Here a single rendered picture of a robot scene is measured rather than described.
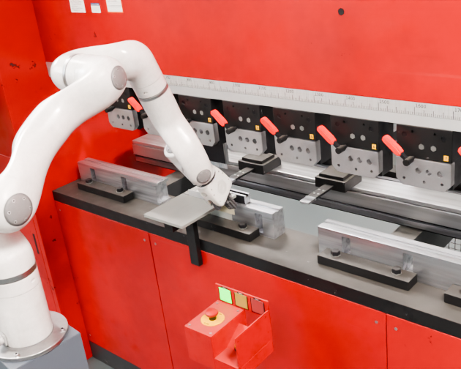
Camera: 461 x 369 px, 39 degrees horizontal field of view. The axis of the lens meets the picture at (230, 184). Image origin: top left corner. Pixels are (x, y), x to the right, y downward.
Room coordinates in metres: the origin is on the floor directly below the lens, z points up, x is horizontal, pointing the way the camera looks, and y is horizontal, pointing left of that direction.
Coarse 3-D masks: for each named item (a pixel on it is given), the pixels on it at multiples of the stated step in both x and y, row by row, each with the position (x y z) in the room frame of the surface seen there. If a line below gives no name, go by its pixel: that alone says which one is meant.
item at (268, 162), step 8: (240, 160) 2.26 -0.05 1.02; (248, 160) 2.24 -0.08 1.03; (256, 160) 2.21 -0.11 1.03; (264, 160) 2.21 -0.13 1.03; (272, 160) 2.22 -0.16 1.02; (280, 160) 2.26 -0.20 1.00; (240, 168) 2.26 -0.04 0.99; (248, 168) 2.21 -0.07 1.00; (256, 168) 2.20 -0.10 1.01; (264, 168) 2.19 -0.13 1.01; (272, 168) 2.22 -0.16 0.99; (232, 176) 2.16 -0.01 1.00; (240, 176) 2.15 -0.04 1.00
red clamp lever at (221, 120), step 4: (212, 112) 1.96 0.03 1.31; (216, 112) 1.96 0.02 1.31; (216, 116) 1.95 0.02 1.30; (220, 116) 1.95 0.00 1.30; (220, 120) 1.94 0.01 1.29; (224, 120) 1.94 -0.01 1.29; (220, 124) 1.94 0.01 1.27; (224, 124) 1.94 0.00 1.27; (228, 128) 1.92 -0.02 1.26; (232, 128) 1.93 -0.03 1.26; (236, 128) 1.94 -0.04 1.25; (228, 132) 1.91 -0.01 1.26; (232, 132) 1.92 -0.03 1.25
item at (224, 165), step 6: (216, 144) 2.06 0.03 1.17; (222, 144) 2.04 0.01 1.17; (210, 150) 2.08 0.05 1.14; (216, 150) 2.06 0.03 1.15; (222, 150) 2.04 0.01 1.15; (210, 156) 2.09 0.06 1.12; (216, 156) 2.07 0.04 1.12; (222, 156) 2.04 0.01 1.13; (216, 162) 2.07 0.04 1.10; (222, 162) 2.05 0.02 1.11; (228, 162) 2.05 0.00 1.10
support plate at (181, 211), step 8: (176, 200) 2.02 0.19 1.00; (184, 200) 2.01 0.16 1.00; (192, 200) 2.00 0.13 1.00; (200, 200) 2.00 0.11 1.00; (160, 208) 1.97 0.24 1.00; (168, 208) 1.96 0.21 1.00; (176, 208) 1.96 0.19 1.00; (184, 208) 1.95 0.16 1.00; (192, 208) 1.94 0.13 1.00; (200, 208) 1.93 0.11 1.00; (208, 208) 1.93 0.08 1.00; (144, 216) 1.94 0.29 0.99; (152, 216) 1.92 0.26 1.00; (160, 216) 1.91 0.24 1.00; (168, 216) 1.90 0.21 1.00; (176, 216) 1.89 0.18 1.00; (184, 216) 1.89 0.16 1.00; (192, 216) 1.88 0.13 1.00; (200, 216) 1.88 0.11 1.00; (168, 224) 1.86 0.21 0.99; (176, 224) 1.84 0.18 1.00; (184, 224) 1.83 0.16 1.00
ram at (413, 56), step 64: (64, 0) 2.49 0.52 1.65; (128, 0) 2.24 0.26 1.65; (192, 0) 2.03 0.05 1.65; (256, 0) 1.86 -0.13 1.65; (320, 0) 1.72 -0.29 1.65; (384, 0) 1.59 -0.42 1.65; (448, 0) 1.48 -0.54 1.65; (192, 64) 2.06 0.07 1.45; (256, 64) 1.88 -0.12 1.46; (320, 64) 1.72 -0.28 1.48; (384, 64) 1.59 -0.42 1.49; (448, 64) 1.48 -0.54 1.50; (448, 128) 1.47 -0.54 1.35
